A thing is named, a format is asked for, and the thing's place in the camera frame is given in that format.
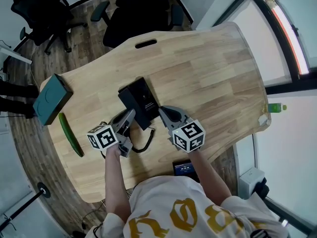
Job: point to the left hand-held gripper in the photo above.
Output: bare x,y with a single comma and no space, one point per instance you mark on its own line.
102,137

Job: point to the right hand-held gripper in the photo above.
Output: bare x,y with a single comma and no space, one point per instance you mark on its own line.
189,135

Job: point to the black telephone handset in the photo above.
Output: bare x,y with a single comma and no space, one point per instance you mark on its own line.
129,100

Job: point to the person's left forearm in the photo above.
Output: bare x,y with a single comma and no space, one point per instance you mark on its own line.
116,182

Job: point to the person's right forearm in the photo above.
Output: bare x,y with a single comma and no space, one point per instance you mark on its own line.
210,180

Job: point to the black tablet with lit screen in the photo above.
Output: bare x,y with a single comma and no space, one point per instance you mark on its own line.
184,168

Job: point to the green cucumber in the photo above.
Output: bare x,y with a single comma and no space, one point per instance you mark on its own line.
70,135

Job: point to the teal box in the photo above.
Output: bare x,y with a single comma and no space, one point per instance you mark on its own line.
50,100

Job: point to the white shirt with gold print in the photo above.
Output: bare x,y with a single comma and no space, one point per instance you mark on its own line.
173,207

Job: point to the white paper scrap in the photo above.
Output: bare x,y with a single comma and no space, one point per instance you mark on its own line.
263,120

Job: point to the white floor cabinet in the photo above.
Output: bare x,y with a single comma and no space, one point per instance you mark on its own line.
250,182

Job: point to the green drink bottle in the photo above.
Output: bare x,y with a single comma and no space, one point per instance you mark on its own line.
276,107

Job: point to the black stand with round base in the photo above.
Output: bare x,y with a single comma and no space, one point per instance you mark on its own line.
43,190

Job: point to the black office chair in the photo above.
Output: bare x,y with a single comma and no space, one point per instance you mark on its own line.
141,11
42,11

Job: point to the black bag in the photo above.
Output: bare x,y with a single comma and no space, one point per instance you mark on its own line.
262,188

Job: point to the white side table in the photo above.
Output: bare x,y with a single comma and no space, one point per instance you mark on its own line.
15,54

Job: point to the black window frame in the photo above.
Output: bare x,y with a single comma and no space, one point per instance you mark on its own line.
280,33

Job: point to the dark grey chair frame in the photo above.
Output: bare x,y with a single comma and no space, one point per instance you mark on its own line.
280,212

